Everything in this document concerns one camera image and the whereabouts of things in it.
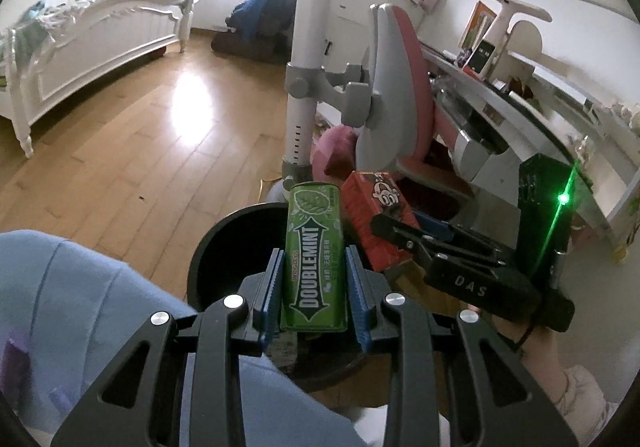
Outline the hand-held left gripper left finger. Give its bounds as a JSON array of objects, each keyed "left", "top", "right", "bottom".
[{"left": 50, "top": 247, "right": 286, "bottom": 447}]

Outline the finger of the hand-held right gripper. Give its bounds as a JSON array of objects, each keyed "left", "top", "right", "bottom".
[
  {"left": 370, "top": 215, "right": 443, "bottom": 278},
  {"left": 412, "top": 210, "right": 503, "bottom": 255}
]

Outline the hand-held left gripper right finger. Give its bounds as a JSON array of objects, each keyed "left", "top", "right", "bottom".
[{"left": 344, "top": 244, "right": 581, "bottom": 447}]

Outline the red snack box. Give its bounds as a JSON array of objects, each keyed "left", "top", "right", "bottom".
[{"left": 340, "top": 170, "right": 422, "bottom": 273}]

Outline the green chewing gum box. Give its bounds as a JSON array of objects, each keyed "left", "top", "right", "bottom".
[{"left": 279, "top": 182, "right": 349, "bottom": 332}]

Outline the black trash bin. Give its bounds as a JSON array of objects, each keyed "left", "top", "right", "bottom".
[{"left": 186, "top": 203, "right": 441, "bottom": 393}]

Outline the person's right hand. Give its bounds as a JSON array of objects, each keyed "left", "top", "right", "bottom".
[{"left": 470, "top": 309, "right": 572, "bottom": 398}]

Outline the grey study desk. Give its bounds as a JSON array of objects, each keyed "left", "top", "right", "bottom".
[{"left": 420, "top": 40, "right": 640, "bottom": 250}]

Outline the pink grey desk chair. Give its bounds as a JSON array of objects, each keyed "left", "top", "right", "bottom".
[{"left": 350, "top": 2, "right": 482, "bottom": 209}]

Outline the black tablet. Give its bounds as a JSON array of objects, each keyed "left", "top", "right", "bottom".
[{"left": 462, "top": 40, "right": 497, "bottom": 76}]

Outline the white grey desk leg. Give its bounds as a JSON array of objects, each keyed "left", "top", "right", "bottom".
[{"left": 282, "top": 0, "right": 374, "bottom": 190}]

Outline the blue tablecloth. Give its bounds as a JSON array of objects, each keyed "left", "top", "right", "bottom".
[{"left": 0, "top": 228, "right": 371, "bottom": 447}]

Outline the orange book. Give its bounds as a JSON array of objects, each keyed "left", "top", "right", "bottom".
[{"left": 459, "top": 0, "right": 499, "bottom": 51}]

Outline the white dresser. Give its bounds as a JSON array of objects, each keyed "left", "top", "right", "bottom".
[{"left": 327, "top": 0, "right": 427, "bottom": 59}]

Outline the pile of dark clothes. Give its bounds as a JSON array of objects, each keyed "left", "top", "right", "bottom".
[{"left": 210, "top": 0, "right": 337, "bottom": 63}]

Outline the white wooden bed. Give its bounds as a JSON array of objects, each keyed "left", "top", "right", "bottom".
[{"left": 0, "top": 0, "right": 202, "bottom": 158}]

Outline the white desk shelf frame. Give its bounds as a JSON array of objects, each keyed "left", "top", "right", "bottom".
[{"left": 462, "top": 0, "right": 554, "bottom": 78}]

